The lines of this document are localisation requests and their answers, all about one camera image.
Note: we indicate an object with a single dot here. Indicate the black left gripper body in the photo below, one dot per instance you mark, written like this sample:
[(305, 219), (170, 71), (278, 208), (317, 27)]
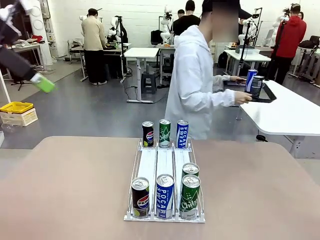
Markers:
[(15, 62)]

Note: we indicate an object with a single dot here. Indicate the green left gripper finger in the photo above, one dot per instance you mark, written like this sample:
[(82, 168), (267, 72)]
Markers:
[(47, 85), (37, 78)]

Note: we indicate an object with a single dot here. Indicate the black plastic serving tray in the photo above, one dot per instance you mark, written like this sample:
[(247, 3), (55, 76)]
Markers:
[(267, 96)]

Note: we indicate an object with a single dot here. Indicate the person's right forearm white sleeve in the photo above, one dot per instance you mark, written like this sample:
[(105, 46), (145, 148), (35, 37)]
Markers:
[(220, 98)]

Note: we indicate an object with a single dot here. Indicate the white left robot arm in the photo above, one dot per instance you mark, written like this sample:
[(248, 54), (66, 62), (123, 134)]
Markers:
[(11, 15)]

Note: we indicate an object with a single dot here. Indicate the person's left forearm white sleeve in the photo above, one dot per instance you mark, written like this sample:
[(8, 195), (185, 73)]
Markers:
[(221, 80)]

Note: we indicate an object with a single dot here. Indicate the person in white hoodie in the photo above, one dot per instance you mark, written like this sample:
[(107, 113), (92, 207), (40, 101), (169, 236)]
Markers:
[(192, 82)]

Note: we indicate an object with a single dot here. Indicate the person in black t-shirt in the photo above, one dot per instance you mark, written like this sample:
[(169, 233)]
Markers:
[(186, 22)]

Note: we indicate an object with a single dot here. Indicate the person's left hand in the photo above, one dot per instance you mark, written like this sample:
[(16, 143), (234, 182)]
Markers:
[(237, 79)]

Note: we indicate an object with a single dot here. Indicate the person's right hand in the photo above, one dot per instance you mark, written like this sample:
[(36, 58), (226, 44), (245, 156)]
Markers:
[(242, 98)]

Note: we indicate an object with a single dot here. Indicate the black tripod with bag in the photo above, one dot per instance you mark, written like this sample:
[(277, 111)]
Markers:
[(21, 83)]

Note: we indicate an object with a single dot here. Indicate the cluttered white side table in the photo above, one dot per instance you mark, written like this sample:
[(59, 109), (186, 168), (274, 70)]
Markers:
[(30, 46)]

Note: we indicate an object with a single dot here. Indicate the yellow plastic crate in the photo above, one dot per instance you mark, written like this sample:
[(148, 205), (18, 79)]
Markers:
[(16, 107)]

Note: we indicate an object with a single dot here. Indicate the white plastic crate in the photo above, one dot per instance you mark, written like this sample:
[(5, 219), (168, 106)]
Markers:
[(22, 118)]

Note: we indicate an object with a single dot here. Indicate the clear plastic bowl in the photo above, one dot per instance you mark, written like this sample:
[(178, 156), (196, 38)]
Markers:
[(11, 127)]

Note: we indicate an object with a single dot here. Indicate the man in beige jacket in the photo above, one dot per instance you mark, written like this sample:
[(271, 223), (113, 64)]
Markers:
[(93, 42)]

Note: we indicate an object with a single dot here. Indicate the white desk with legs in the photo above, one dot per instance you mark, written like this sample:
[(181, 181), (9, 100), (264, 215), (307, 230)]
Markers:
[(142, 53)]

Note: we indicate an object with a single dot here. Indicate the black plastic stool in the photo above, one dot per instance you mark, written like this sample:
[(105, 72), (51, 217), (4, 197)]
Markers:
[(148, 82)]

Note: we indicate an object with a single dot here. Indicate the small black Pepsi can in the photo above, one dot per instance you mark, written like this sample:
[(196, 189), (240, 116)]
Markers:
[(148, 136)]

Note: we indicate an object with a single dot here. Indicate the white can dispenser rack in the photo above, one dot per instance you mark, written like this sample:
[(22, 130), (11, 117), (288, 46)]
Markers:
[(147, 160)]

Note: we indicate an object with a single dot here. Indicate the small green Chilsung can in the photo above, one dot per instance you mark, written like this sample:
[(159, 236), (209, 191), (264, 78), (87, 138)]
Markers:
[(165, 133)]

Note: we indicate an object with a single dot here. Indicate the small blue Pocari Sweat can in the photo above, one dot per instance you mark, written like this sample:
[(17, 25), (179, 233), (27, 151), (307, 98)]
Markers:
[(182, 135)]

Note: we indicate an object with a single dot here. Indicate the black backpack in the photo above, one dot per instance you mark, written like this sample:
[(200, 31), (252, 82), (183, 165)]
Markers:
[(223, 60)]

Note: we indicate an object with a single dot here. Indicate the thin black stand pole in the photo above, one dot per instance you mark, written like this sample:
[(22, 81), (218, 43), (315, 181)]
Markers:
[(243, 50)]

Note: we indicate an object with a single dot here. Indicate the white work table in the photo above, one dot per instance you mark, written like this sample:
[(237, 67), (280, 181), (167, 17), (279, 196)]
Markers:
[(250, 56)]

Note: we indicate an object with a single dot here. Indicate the large white table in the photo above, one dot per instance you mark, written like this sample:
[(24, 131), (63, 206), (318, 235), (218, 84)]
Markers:
[(280, 117)]

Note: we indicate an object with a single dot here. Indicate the man in red jacket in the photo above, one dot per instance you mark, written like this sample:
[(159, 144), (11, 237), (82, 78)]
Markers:
[(290, 37)]

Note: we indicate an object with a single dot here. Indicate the black camera stand pole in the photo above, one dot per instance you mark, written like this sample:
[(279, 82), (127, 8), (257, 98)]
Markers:
[(277, 45)]

